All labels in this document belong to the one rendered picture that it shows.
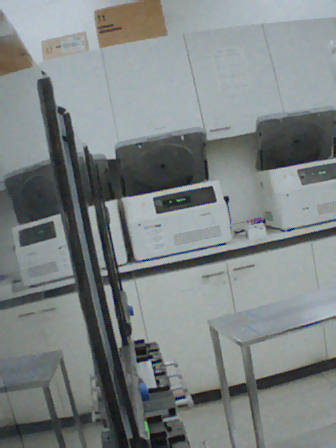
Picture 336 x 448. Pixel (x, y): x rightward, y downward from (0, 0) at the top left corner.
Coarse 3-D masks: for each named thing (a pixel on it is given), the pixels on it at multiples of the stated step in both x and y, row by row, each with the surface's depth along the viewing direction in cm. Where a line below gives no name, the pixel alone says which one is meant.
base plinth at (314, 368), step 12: (288, 372) 422; (300, 372) 422; (312, 372) 423; (240, 384) 420; (264, 384) 421; (276, 384) 421; (180, 396) 417; (192, 396) 418; (204, 396) 418; (216, 396) 419
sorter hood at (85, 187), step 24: (72, 144) 84; (96, 192) 143; (96, 216) 124; (96, 240) 102; (96, 264) 84; (96, 288) 85; (120, 312) 144; (120, 336) 115; (120, 360) 85; (120, 384) 85; (144, 432) 88
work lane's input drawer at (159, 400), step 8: (160, 376) 185; (160, 384) 176; (168, 384) 175; (152, 392) 174; (160, 392) 173; (168, 392) 173; (152, 400) 173; (160, 400) 173; (168, 400) 173; (184, 400) 180; (192, 400) 179; (144, 408) 173; (152, 408) 173; (160, 408) 173; (168, 408) 173; (176, 408) 174
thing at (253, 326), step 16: (272, 304) 251; (288, 304) 244; (304, 304) 237; (320, 304) 231; (208, 320) 248; (224, 320) 241; (240, 320) 236; (256, 320) 230; (272, 320) 224; (288, 320) 219; (304, 320) 213; (320, 320) 209; (240, 336) 212; (256, 336) 207; (272, 336) 207; (224, 368) 248; (224, 384) 249; (224, 400) 249; (256, 400) 207; (256, 416) 207; (256, 432) 207; (320, 432) 251
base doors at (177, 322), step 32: (256, 256) 412; (288, 256) 414; (320, 256) 415; (128, 288) 408; (160, 288) 409; (224, 288) 410; (256, 288) 413; (288, 288) 414; (320, 288) 416; (160, 320) 410; (192, 320) 411; (192, 352) 411; (224, 352) 412; (256, 352) 415; (288, 352) 416; (320, 352) 418; (192, 384) 412
